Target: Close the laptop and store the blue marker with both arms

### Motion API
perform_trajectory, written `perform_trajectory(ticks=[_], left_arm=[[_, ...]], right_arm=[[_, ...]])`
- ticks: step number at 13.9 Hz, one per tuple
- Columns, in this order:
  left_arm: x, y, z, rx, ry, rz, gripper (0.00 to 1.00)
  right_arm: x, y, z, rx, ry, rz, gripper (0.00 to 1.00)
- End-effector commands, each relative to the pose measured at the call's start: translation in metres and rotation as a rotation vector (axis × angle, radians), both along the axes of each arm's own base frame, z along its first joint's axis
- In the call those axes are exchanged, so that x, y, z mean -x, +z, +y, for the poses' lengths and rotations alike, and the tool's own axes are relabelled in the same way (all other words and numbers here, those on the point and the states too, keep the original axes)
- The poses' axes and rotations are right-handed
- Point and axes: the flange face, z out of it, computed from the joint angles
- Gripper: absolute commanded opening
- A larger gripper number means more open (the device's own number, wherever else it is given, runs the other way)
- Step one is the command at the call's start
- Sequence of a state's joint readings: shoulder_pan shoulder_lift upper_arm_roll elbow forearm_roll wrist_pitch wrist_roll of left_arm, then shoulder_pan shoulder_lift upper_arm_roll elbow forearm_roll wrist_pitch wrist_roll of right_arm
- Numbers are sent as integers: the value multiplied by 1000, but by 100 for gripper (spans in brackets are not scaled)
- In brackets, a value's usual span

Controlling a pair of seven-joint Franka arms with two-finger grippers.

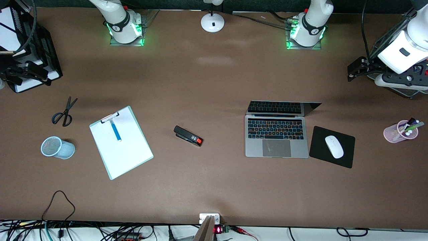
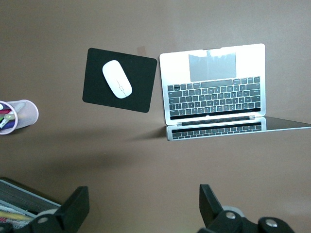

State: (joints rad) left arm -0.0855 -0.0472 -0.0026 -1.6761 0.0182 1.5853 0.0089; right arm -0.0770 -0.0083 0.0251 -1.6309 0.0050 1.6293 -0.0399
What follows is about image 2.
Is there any silver laptop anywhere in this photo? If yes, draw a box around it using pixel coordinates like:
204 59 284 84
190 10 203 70
159 43 311 142

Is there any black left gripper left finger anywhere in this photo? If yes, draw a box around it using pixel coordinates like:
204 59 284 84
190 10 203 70
28 186 90 233

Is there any purple marker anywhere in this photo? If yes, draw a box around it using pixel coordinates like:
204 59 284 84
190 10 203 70
0 120 15 130

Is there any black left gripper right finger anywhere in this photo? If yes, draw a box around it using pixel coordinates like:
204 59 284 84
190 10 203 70
197 183 295 233

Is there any black mouse pad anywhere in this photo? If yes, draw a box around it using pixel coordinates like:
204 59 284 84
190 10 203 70
82 47 158 114

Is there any yellow pencil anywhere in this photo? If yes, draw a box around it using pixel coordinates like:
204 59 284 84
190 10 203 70
0 210 32 221

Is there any black wire mesh desk tray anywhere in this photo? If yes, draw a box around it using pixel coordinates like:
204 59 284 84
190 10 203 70
0 178 62 229

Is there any pink mesh pen cup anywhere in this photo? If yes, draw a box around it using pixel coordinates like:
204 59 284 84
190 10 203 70
0 99 39 135

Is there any white computer mouse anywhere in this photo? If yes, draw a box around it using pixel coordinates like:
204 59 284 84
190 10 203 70
102 60 133 99

